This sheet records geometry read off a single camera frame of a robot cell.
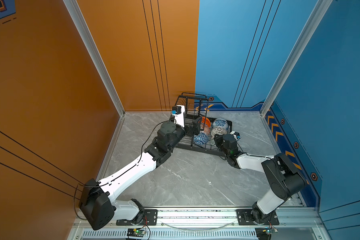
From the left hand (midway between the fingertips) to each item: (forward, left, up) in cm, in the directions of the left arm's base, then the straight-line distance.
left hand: (194, 115), depth 69 cm
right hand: (+7, -13, -25) cm, 29 cm away
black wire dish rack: (+1, -4, -12) cm, 12 cm away
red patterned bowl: (+16, -11, -31) cm, 36 cm away
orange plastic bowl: (+21, -10, -27) cm, 36 cm away
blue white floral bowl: (+23, -21, -31) cm, 44 cm away
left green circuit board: (-42, +27, -38) cm, 63 cm away
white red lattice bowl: (+15, -19, -31) cm, 39 cm away
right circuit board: (-42, -34, -37) cm, 65 cm away
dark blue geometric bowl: (+11, -7, -34) cm, 36 cm away
